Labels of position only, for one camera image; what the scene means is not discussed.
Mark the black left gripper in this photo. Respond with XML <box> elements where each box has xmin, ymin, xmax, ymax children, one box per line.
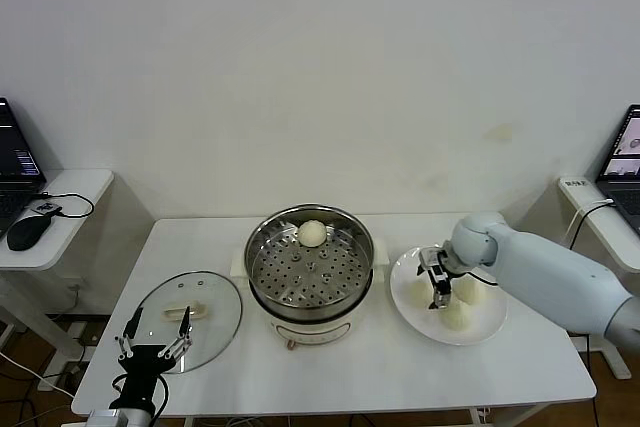
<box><xmin>109</xmin><ymin>305</ymin><xmax>194</xmax><ymax>411</ymax></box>

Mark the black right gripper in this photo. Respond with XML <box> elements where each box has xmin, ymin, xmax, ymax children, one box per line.
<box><xmin>415</xmin><ymin>251</ymin><xmax>459</xmax><ymax>311</ymax></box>

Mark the white steamed baozi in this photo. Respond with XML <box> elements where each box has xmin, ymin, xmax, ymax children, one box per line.
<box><xmin>297</xmin><ymin>219</ymin><xmax>328</xmax><ymax>248</ymax></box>
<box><xmin>455</xmin><ymin>277</ymin><xmax>489</xmax><ymax>306</ymax></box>
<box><xmin>407</xmin><ymin>280</ymin><xmax>434</xmax><ymax>308</ymax></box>
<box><xmin>439</xmin><ymin>302</ymin><xmax>474</xmax><ymax>332</ymax></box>

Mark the round glass pot lid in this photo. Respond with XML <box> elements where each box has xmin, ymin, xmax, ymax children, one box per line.
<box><xmin>130</xmin><ymin>270</ymin><xmax>245</xmax><ymax>373</ymax></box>

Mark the perforated steel steamer basket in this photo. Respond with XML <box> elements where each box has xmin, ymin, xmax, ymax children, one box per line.
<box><xmin>244</xmin><ymin>203</ymin><xmax>375</xmax><ymax>321</ymax></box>

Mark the round white plate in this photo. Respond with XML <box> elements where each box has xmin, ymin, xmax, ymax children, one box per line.
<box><xmin>388</xmin><ymin>245</ymin><xmax>508</xmax><ymax>347</ymax></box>

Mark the white electric cooker base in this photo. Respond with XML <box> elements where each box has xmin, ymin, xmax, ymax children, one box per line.
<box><xmin>229</xmin><ymin>239</ymin><xmax>390</xmax><ymax>351</ymax></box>

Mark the white floor power strip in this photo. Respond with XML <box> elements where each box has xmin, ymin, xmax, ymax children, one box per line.
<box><xmin>37</xmin><ymin>371</ymin><xmax>76</xmax><ymax>393</ymax></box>

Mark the white side table with mouse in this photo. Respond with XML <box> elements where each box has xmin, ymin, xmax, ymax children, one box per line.
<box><xmin>0</xmin><ymin>169</ymin><xmax>116</xmax><ymax>363</ymax></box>

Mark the black computer mouse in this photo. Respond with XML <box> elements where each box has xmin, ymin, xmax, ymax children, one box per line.
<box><xmin>6</xmin><ymin>215</ymin><xmax>55</xmax><ymax>252</ymax></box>

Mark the white side table with label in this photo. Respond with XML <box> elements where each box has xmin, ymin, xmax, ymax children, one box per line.
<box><xmin>557</xmin><ymin>176</ymin><xmax>640</xmax><ymax>382</ymax></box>

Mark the black laptop with dark screen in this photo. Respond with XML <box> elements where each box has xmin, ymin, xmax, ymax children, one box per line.
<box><xmin>0</xmin><ymin>97</ymin><xmax>49</xmax><ymax>241</ymax></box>

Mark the flat white cable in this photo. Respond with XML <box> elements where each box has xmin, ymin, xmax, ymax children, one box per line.
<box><xmin>562</xmin><ymin>199</ymin><xmax>615</xmax><ymax>248</ymax></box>

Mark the black cable with inline adapter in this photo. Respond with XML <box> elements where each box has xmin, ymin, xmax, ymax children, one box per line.
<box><xmin>568</xmin><ymin>200</ymin><xmax>614</xmax><ymax>427</ymax></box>

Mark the black USB hub with cable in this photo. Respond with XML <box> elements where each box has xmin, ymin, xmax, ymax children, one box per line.
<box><xmin>30</xmin><ymin>190</ymin><xmax>96</xmax><ymax>221</ymax></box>

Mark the grey laptop showing camera views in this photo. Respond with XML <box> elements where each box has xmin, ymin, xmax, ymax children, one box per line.
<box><xmin>593</xmin><ymin>105</ymin><xmax>640</xmax><ymax>237</ymax></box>

